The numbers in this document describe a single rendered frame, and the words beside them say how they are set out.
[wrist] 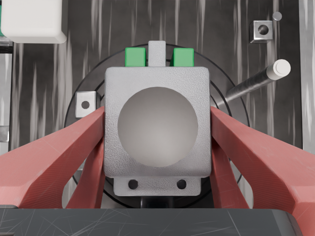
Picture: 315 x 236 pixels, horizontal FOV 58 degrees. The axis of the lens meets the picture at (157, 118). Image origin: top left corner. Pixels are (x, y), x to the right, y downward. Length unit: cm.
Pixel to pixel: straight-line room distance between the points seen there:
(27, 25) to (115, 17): 7
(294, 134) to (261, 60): 7
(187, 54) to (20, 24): 13
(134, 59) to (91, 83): 6
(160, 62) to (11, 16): 13
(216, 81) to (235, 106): 2
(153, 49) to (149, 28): 9
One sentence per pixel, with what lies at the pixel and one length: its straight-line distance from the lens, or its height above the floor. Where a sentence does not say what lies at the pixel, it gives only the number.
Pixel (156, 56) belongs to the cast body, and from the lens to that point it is 16.
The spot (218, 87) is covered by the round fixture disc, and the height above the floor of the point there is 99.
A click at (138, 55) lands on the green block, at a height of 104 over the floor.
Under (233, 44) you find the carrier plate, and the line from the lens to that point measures 25.
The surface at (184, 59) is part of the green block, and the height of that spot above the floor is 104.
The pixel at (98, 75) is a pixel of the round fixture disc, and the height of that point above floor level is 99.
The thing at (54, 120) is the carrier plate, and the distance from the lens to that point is 24.
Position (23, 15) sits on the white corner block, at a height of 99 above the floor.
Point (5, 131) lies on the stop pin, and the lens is 26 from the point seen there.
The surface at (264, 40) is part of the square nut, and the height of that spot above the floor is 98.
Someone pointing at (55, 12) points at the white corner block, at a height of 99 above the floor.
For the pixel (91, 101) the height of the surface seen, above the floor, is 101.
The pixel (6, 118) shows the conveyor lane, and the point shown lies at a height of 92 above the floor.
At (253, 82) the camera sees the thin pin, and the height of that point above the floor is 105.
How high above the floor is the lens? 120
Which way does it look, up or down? 86 degrees down
